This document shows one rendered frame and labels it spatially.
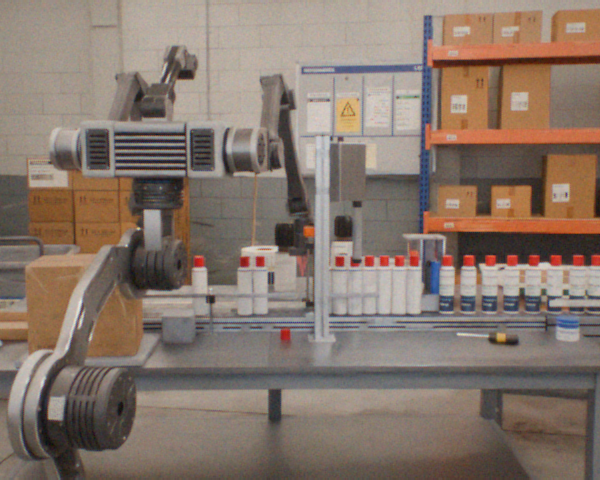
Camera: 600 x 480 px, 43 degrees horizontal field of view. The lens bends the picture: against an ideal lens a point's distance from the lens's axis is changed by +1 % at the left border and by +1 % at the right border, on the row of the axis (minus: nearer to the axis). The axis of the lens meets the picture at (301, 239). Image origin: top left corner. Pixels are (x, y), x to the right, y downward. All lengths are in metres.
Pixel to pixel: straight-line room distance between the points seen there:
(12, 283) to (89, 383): 3.09
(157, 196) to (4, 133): 6.18
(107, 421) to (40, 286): 0.70
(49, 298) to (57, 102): 5.72
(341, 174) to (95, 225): 3.90
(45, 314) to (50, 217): 3.95
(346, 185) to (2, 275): 2.78
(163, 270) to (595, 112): 5.50
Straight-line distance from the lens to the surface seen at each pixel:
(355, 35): 7.09
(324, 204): 2.41
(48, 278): 2.27
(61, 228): 6.19
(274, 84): 2.45
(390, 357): 2.30
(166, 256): 2.06
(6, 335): 2.67
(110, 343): 2.28
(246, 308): 2.60
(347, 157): 2.43
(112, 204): 6.03
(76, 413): 1.69
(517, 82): 6.26
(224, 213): 7.28
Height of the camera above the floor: 1.45
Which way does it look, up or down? 7 degrees down
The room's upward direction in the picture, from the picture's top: straight up
